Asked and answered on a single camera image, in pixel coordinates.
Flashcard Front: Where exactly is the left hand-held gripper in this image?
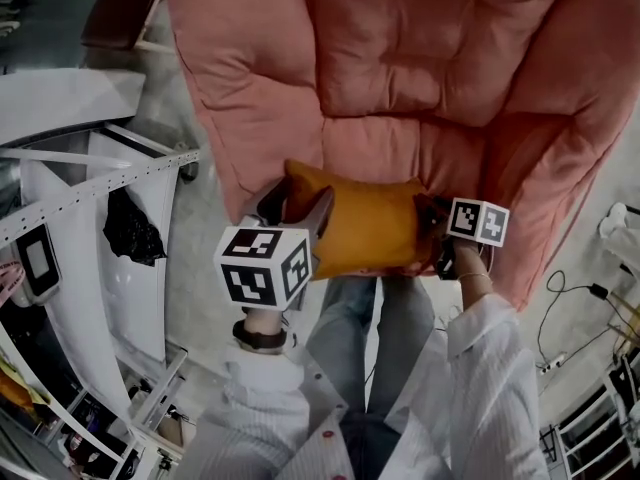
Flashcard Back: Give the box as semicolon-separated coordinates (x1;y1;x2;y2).
213;175;335;312

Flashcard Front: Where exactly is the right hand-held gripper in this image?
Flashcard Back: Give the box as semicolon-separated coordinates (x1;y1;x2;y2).
414;192;511;282

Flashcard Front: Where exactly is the orange cushion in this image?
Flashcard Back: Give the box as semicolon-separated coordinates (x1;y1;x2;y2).
283;158;441;282

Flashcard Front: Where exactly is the pink padded sofa with backrest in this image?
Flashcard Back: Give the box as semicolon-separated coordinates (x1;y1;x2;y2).
152;0;640;314

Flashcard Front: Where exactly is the person's right forearm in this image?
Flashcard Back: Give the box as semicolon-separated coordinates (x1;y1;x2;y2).
399;240;551;480

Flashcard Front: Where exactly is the person's left forearm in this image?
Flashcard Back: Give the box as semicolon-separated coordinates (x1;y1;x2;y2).
184;306;314;480

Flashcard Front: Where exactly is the person's right leg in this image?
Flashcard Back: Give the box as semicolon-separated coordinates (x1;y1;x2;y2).
366;275;437;419

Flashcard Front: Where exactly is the person's leg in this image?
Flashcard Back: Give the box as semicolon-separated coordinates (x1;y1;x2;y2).
304;276;380;419
366;275;437;419

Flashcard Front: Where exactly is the black wristwatch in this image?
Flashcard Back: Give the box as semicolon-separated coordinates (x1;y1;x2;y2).
231;319;289;355

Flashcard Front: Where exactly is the person's left leg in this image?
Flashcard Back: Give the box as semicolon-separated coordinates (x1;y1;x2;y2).
304;276;380;419

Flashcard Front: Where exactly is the black plastic bag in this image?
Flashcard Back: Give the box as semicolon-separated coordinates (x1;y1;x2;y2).
101;187;169;269

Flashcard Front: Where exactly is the white bundled object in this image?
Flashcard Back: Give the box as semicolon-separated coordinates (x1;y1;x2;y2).
598;201;640;270

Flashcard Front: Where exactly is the white power strip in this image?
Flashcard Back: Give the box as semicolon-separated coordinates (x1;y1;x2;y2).
535;351;569;376

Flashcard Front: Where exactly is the white metal shelf rack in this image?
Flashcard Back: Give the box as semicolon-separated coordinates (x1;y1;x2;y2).
0;117;201;480

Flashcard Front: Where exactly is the person's white buttoned shirt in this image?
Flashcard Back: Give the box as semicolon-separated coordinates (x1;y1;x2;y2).
277;352;451;480

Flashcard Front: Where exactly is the white flat board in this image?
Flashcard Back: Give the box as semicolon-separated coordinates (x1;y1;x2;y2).
0;67;147;148

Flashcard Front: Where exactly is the brown wooden chair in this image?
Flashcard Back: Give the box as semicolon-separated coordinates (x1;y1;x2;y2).
81;0;167;55

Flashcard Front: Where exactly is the white device with screen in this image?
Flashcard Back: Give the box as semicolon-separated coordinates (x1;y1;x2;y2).
13;222;64;307

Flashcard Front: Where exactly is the yellow cloth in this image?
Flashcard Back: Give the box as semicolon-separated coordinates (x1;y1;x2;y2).
0;352;52;420

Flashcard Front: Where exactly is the black cable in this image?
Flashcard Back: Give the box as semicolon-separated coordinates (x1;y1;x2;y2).
536;269;627;369

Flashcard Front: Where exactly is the white wire rack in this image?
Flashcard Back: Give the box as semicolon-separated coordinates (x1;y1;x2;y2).
539;347;640;480

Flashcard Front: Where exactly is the pink lanyard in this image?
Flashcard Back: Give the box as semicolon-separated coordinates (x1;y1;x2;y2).
0;259;27;306

